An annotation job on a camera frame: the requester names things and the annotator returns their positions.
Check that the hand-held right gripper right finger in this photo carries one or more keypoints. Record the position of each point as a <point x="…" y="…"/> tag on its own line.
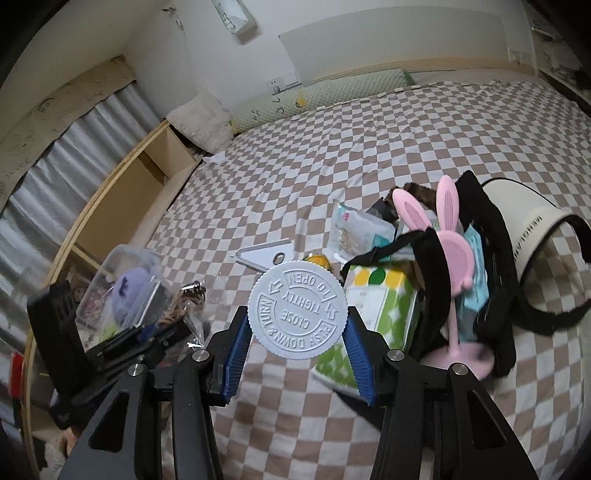
<point x="362" y="364"/>

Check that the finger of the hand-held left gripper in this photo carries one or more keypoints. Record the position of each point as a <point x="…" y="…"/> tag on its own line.
<point x="138" y="357"/>
<point x="120" y="344"/>

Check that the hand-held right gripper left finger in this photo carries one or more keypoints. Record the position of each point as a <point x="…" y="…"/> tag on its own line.
<point x="235" y="360"/>

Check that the leopard hair clip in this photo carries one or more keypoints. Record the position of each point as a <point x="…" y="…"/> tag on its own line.
<point x="189" y="302"/>

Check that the gummy bottle with white cap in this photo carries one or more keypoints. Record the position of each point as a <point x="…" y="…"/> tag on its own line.
<point x="295" y="309"/>

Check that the clear plastic container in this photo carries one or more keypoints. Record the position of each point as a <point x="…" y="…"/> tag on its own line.
<point x="111" y="263"/>

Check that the purple plush toy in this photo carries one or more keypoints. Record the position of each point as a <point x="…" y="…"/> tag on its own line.
<point x="127" y="295"/>

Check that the green dotted tissue pack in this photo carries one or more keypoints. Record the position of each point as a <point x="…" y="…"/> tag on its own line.
<point x="383" y="304"/>

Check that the white triangular board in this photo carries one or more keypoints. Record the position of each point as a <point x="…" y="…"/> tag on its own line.
<point x="263" y="254"/>

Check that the yellow toy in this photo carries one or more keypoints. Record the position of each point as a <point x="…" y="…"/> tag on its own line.
<point x="318" y="261"/>

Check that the clear snack packet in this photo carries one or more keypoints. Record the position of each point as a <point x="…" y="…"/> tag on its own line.
<point x="355" y="230"/>

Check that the teal packet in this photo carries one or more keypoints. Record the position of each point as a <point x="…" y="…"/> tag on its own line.
<point x="475" y="277"/>

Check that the pink bunny fan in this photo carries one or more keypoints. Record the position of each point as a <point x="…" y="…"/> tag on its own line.
<point x="455" y="249"/>

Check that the brown furry item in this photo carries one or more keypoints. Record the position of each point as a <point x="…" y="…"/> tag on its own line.
<point x="418" y="191"/>

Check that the wooden bedside shelf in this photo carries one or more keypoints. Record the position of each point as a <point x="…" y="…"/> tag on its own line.
<point x="175" y="147"/>

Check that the cream bucket bag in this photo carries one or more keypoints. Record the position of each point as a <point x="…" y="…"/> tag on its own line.
<point x="531" y="217"/>

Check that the checkered bed sheet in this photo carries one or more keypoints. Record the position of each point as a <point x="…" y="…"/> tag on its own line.
<point x="369" y="138"/>

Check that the grey curtain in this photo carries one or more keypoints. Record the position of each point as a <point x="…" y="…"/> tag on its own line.
<point x="106" y="115"/>

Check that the white fluffy pillow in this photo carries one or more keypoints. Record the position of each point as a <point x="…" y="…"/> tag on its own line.
<point x="203" y="120"/>

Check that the beige curtain valance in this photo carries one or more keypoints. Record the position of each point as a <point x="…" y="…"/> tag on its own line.
<point x="69" y="92"/>

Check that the green foam bolster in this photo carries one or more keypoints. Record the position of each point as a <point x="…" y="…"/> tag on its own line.
<point x="332" y="90"/>

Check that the white air conditioner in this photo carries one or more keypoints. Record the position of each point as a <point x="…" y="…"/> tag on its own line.
<point x="233" y="18"/>

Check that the white wall switch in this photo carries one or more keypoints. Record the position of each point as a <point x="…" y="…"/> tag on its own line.
<point x="285" y="83"/>

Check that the white wall outlet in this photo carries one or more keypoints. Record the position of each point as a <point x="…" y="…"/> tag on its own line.
<point x="521" y="56"/>

